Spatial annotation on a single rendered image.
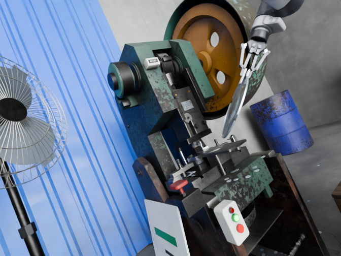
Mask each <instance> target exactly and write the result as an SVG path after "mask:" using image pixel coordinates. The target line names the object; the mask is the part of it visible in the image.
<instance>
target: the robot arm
mask: <svg viewBox="0 0 341 256"><path fill-rule="evenodd" d="M303 2H304V0H261V3H260V6H259V9H258V13H257V16H256V17H255V19H254V23H253V26H252V29H251V30H250V32H251V35H250V38H249V40H248V42H247V43H245V44H243V43H242V44H241V45H240V50H241V52H240V59H239V64H238V67H239V68H241V72H240V77H241V79H240V82H239V85H241V83H242V81H243V78H244V76H245V73H246V76H248V77H249V78H250V77H251V74H252V72H256V71H257V70H258V69H259V67H260V65H261V64H262V62H263V61H264V59H265V57H266V56H267V55H269V54H270V51H268V50H267V49H266V43H267V40H268V38H269V36H270V35H271V34H275V33H279V32H282V31H284V30H285V29H286V26H285V24H284V22H283V20H282V19H281V18H284V17H287V16H290V15H292V14H293V13H295V12H297V11H298V10H299V9H300V8H301V6H302V4H303ZM246 47H247V50H248V54H247V57H246V60H245V62H244V64H243V59H244V51H245V48H246ZM262 51H263V56H262V58H261V59H260V61H259V62H258V64H257V65H256V67H255V68H254V66H255V63H256V60H257V57H258V54H260V53H261V52H262ZM251 54H253V55H254V56H253V60H252V63H251V66H250V69H249V70H248V71H247V69H246V66H247V64H248V61H249V59H250V56H251ZM246 71H247V72H246Z"/></svg>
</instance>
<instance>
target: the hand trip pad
mask: <svg viewBox="0 0 341 256"><path fill-rule="evenodd" d="M187 183H188V182H187V180H177V181H176V182H174V183H173V184H171V185H170V186H169V187H170V189H172V190H179V192H180V194H183V193H184V191H183V189H182V187H184V186H185V185H186V184H187Z"/></svg>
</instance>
